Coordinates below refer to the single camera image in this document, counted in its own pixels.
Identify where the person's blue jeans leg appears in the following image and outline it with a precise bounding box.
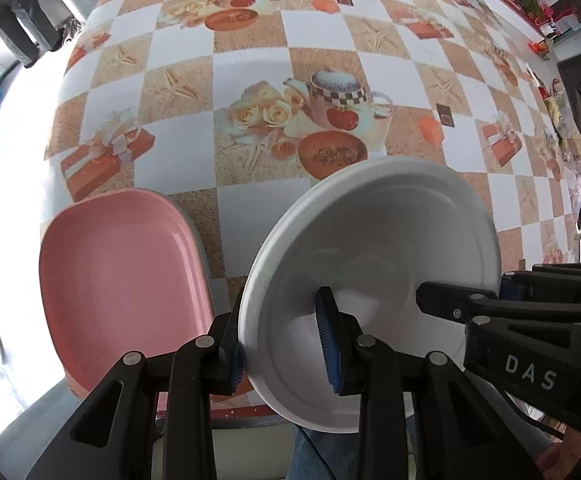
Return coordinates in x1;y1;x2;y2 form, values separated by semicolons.
286;426;359;480

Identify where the white round plate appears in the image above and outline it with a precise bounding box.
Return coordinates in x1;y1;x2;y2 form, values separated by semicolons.
238;156;502;434

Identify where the checkered patterned tablecloth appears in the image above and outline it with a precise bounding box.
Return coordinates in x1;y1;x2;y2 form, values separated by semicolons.
45;0;579;307

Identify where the pink square plate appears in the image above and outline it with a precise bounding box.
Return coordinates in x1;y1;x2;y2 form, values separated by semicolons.
39;188;213;398

